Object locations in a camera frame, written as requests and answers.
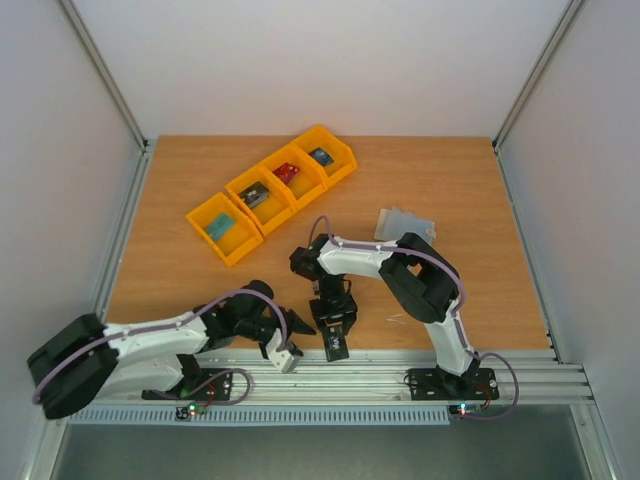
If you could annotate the right aluminium corner post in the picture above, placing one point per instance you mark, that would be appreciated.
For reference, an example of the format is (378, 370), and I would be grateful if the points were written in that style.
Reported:
(552, 45)

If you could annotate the black card in bin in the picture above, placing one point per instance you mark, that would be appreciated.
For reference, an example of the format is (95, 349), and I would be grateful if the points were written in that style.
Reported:
(254, 195)

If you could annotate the left aluminium corner post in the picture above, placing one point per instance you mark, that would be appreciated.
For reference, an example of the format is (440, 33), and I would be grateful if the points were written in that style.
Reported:
(89, 46)

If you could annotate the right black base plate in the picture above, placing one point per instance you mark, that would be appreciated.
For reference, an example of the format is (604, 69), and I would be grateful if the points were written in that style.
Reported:
(431, 384)

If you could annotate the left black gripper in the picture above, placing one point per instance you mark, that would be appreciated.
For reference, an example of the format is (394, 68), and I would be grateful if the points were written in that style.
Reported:
(298, 325)

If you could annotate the grey slotted cable duct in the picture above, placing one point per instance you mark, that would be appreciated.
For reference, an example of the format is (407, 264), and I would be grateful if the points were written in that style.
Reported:
(263, 416)

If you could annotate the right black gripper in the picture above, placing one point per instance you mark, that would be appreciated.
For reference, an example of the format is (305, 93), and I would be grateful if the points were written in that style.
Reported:
(333, 319)

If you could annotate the aluminium front rail frame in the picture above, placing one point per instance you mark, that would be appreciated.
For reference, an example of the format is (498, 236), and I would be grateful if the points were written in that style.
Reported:
(375, 377)

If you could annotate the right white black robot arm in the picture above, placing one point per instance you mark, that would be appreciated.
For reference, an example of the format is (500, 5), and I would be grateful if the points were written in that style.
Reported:
(425, 285)

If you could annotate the aluminium corner post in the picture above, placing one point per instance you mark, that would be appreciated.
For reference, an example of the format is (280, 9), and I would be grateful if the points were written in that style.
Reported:
(89, 46)
(552, 45)

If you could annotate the blue card in bin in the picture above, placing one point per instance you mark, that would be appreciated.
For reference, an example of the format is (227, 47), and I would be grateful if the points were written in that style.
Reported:
(321, 156)

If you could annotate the red card in bin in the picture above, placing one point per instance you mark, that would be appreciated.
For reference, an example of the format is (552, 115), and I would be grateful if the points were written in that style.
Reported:
(286, 172)

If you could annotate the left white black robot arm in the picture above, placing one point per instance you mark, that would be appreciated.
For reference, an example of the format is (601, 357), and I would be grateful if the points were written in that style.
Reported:
(89, 358)

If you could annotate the green card in bin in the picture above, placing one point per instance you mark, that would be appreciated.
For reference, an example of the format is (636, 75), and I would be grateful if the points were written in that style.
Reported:
(221, 225)

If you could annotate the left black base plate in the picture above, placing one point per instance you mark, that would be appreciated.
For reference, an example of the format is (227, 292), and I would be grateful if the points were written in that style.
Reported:
(209, 384)

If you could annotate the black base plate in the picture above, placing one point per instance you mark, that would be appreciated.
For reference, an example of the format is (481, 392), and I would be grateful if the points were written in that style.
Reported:
(209, 384)
(431, 384)

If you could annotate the right small circuit board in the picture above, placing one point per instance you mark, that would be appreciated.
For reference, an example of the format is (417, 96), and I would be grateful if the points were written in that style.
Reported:
(465, 409)

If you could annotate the left small circuit board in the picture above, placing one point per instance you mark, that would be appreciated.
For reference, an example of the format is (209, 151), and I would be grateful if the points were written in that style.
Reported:
(189, 412)

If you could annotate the small circuit board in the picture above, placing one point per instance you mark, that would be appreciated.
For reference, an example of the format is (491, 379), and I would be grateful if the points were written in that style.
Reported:
(465, 409)
(189, 412)

